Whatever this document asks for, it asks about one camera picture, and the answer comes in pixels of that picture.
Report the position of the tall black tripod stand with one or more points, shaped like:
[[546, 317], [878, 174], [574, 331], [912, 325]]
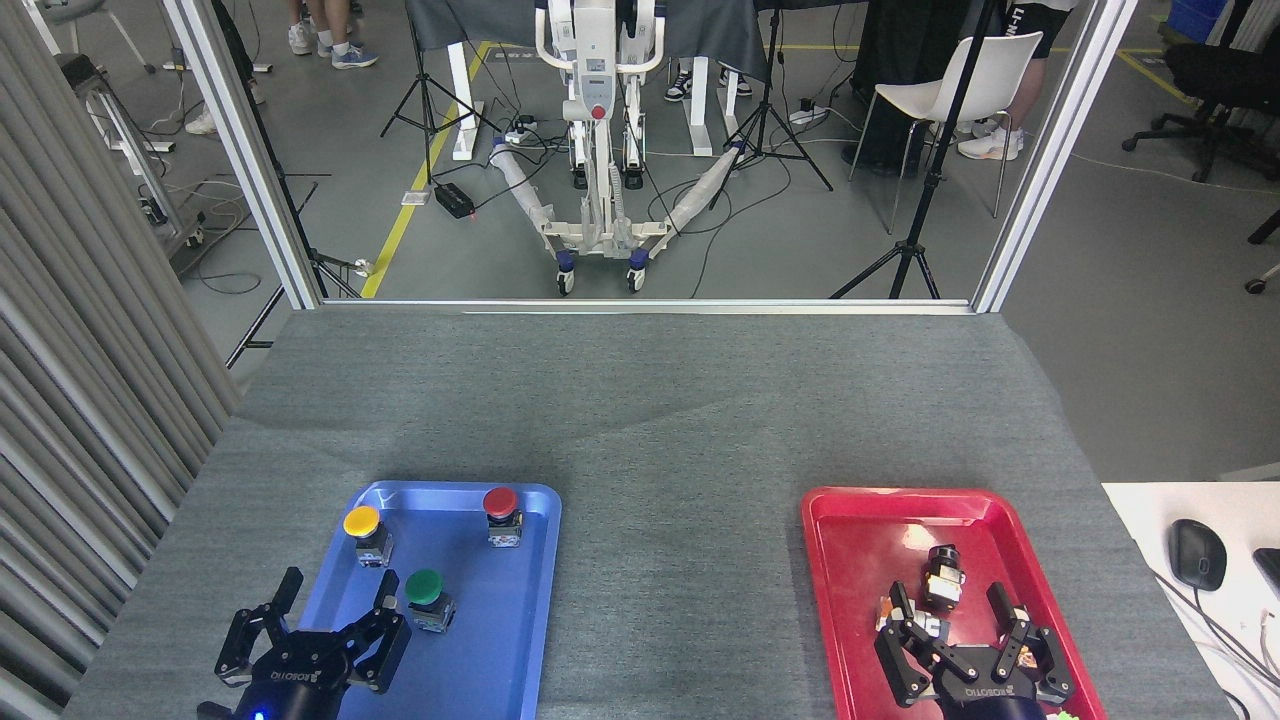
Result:
[[908, 250]]

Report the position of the grey metal cart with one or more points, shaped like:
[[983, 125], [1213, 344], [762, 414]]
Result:
[[78, 72]]

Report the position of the black computer mouse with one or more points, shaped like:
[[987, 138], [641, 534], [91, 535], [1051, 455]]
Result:
[[1197, 555]]

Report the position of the red plastic tray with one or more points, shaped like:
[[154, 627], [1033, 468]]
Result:
[[860, 600]]

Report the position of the black chair leg with caster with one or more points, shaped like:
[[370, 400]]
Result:
[[1255, 285]]

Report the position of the black table cloth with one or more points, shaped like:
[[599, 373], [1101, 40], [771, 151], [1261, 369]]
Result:
[[720, 35]]

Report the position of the white desk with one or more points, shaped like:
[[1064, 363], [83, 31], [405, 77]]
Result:
[[1150, 520]]

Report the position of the black flat desk device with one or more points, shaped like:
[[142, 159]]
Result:
[[1272, 570]]

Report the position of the green push button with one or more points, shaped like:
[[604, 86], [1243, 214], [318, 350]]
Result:
[[424, 586]]

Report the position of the grey ribbed curtain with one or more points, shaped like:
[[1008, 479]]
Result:
[[80, 400]]

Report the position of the white switch block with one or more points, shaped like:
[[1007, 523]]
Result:
[[930, 627]]

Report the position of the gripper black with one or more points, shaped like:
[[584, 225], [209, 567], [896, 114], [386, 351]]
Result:
[[990, 698], [295, 680]]

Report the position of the white table leg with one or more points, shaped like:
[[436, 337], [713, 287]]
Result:
[[700, 110], [462, 100]]

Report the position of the black office chair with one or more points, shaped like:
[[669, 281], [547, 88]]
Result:
[[1215, 75]]

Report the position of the silver frame rail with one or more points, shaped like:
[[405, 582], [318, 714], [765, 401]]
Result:
[[650, 306]]

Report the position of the white power strip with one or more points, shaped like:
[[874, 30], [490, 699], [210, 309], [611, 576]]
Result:
[[808, 113], [522, 130]]

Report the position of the black knob silver switch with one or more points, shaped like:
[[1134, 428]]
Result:
[[943, 582]]

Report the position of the silver frame post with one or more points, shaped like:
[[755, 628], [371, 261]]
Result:
[[1050, 150], [250, 150]]

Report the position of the dark grey felt table cover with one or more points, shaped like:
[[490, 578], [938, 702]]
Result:
[[660, 420]]

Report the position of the white stand on wheels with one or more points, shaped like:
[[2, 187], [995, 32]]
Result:
[[596, 60]]

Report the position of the white plastic chair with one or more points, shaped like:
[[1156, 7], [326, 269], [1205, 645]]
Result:
[[990, 70]]

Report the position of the person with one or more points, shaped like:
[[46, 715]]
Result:
[[200, 123], [680, 88], [355, 57], [990, 145]]

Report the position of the blue plastic tray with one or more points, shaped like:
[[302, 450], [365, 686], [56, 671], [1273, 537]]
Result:
[[480, 660]]

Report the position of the red push button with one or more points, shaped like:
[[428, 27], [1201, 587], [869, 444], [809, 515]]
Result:
[[500, 500]]

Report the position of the blue storage bin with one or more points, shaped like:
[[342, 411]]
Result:
[[1195, 18]]

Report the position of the yellow push button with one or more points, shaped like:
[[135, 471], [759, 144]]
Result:
[[361, 520]]

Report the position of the black tripod with low legs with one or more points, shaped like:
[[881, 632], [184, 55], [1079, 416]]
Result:
[[254, 328]]

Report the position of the small green object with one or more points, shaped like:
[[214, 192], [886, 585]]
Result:
[[1065, 715]]

